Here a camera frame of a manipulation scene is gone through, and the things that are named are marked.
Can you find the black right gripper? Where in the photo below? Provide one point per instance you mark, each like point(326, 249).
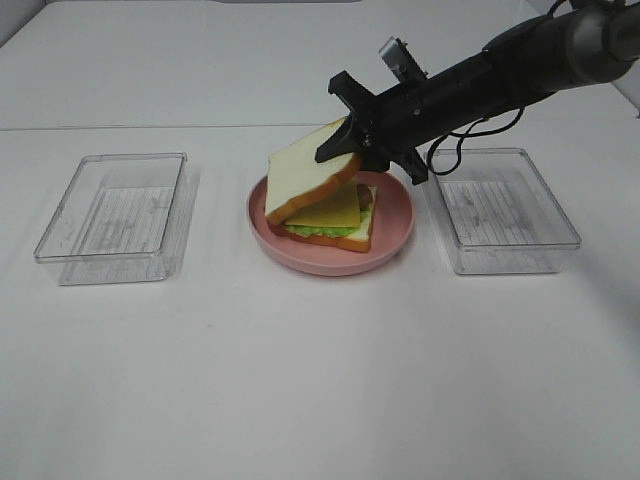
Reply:
point(382, 129)

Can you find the brown bacon strip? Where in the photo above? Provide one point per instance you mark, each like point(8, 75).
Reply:
point(365, 196)

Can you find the bread slice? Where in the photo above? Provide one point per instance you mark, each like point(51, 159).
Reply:
point(360, 246)
point(296, 180)

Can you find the yellow cheese slice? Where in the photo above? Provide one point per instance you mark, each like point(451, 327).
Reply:
point(341, 209)

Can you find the green lettuce leaf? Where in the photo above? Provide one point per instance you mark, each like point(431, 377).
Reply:
point(360, 232)

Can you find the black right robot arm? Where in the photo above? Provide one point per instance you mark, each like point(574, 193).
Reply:
point(596, 42)

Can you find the pink round plate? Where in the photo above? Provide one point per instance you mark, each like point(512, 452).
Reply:
point(392, 226)

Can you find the right clear plastic tray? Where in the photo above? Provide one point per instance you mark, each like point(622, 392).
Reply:
point(497, 216)

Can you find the clear plastic tray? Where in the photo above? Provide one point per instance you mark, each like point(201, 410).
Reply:
point(123, 218)
point(497, 216)

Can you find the left clear plastic tray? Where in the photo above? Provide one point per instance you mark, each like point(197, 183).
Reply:
point(123, 218)

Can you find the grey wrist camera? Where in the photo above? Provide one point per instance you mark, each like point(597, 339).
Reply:
point(400, 62)

